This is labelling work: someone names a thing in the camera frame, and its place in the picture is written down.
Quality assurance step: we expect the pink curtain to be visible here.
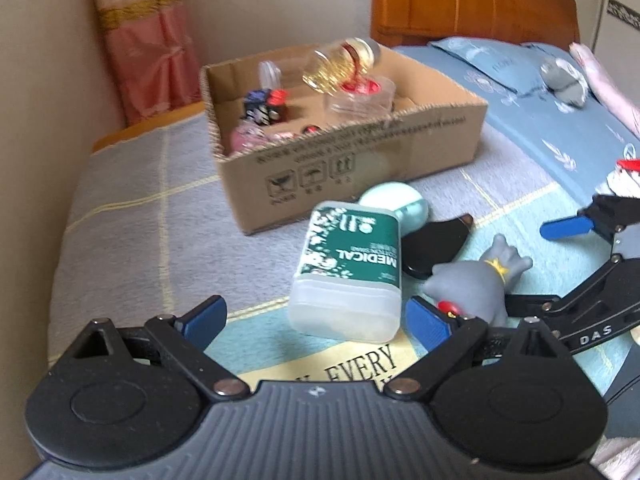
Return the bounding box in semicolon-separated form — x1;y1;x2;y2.
87;0;203;126

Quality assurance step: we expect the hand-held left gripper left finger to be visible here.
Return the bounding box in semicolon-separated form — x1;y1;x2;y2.
47;295;253;403

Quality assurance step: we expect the grey cat toy figure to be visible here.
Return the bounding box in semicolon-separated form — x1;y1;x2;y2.
422;234;533;333

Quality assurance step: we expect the mint green oval case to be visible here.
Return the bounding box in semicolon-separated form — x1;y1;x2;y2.
359;182;431;233

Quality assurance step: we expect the pink keychain charm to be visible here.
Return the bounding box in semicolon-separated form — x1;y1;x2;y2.
229;120;273;156

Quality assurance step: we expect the brown cardboard box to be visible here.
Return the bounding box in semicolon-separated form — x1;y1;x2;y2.
200;42;489;236

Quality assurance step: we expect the wooden table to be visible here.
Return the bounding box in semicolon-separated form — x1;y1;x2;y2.
91;102;208;153

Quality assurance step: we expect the clear bottle with gold flakes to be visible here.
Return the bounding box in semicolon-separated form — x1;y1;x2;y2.
301;36;382;95

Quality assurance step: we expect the grey plush toy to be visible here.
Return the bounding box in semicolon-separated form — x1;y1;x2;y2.
540;56;588;108

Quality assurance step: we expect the blue floral bed sheet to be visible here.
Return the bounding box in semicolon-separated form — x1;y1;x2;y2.
392;37;640;241

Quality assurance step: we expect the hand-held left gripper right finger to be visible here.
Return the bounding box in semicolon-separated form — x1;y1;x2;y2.
382;297;593;401

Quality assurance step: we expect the black flat scraper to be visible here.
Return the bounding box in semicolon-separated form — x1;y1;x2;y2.
400;214;476;278

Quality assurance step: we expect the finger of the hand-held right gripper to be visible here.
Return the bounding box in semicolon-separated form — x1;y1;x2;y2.
540;192;640;261
500;255;640;333

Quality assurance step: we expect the green label cotton swab box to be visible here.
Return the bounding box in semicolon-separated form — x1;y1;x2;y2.
289;201;403;343

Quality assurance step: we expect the red and black small toy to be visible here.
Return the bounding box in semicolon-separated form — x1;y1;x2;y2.
274;124;323;141

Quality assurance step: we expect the blue floral pillow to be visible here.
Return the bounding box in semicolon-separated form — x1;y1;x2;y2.
430;35;591;96

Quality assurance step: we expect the pink cloth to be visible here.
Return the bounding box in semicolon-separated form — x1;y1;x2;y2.
570;42;640;138

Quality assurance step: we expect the clear plastic cup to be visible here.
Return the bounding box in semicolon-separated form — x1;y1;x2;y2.
257;60;285;95

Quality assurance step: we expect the round clear red-lid container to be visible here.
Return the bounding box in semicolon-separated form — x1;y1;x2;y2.
324;77;397;116

